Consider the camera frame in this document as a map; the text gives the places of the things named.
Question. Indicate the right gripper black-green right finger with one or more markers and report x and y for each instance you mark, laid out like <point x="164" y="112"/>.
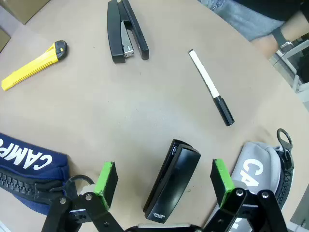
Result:
<point x="223" y="181"/>

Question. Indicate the right gripper black-green left finger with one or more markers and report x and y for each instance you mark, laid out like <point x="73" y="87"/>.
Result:
<point x="106" y="183"/>

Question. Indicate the grey campus pencil case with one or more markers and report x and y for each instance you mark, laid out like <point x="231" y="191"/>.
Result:
<point x="263" y="166"/>

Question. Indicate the navy campus pencil case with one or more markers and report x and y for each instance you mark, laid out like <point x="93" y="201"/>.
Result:
<point x="29" y="159"/>

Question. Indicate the white marker black cap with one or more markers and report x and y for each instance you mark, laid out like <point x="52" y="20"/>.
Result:
<point x="205" y="75"/>

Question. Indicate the yellow black utility knife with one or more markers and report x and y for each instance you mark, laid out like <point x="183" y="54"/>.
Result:
<point x="36" y="66"/>

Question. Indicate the person's left forearm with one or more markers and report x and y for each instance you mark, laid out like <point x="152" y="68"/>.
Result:
<point x="295" y="27"/>

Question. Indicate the brown cardboard box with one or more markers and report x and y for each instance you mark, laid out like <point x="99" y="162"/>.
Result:
<point x="26" y="9"/>
<point x="3" y="39"/>

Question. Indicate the person's left hand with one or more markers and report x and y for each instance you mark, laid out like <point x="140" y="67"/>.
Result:
<point x="265" y="46"/>

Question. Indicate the black deli stapler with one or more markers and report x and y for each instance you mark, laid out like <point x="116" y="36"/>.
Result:
<point x="176" y="178"/>

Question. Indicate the black wrist watch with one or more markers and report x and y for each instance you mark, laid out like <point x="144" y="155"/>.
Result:
<point x="281" y="38"/>

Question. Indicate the blue jeans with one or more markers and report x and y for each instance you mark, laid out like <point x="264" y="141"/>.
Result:
<point x="246" y="19"/>

